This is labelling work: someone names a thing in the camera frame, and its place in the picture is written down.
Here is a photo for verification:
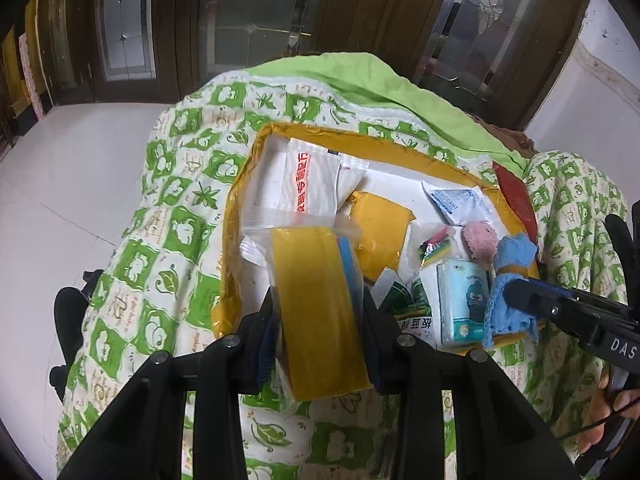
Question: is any yellow-edged white foam box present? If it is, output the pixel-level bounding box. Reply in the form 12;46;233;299
210;121;541;356

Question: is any white green medicine sachet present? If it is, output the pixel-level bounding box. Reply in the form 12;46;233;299
372;267;443;348

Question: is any floral panel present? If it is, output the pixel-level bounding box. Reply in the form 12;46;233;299
17;32;51;111

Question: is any yellow package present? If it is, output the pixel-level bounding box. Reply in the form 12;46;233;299
240;225;376;418

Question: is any clear bag of coloured strips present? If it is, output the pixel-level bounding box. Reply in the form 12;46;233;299
412;225;458;268

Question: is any person's right hand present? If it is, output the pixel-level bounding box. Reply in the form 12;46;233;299
575;360;640;456

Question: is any white blue-print sachet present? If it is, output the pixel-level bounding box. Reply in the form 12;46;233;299
421;181;501;225

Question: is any wooden glass panel door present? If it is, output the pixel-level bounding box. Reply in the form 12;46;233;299
65;0;186;103
410;0;593;131
195;0;331;68

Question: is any red packet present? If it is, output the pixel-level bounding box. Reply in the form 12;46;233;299
492;161;541;261

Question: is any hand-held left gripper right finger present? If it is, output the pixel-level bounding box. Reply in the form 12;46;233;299
361;292;566;480

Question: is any brown cloth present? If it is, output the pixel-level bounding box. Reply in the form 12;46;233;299
470;115;538;158

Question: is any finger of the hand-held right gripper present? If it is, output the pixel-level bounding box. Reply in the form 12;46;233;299
504;278;581;336
604;214;640;306

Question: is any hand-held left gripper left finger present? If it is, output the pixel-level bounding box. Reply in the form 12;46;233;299
70;287;281;480

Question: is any yellow packet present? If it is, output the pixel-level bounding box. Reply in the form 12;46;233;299
347;191;416;286

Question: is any black chair part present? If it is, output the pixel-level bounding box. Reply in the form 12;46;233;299
49;270;103;403

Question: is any white red-print sachet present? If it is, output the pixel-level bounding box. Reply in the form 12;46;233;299
240;137;346;266

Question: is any blue plush toy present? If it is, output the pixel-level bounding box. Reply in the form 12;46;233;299
481;234;542;351

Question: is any pink plush toy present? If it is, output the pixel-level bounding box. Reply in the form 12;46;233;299
460;221;500;266

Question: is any blue cartoon tissue pack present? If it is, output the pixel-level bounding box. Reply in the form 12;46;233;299
436;259;493;350

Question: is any green white printed blanket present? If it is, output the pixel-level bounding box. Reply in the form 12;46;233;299
52;50;631;480

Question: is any golden door frame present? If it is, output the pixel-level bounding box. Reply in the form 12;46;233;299
0;0;56;136

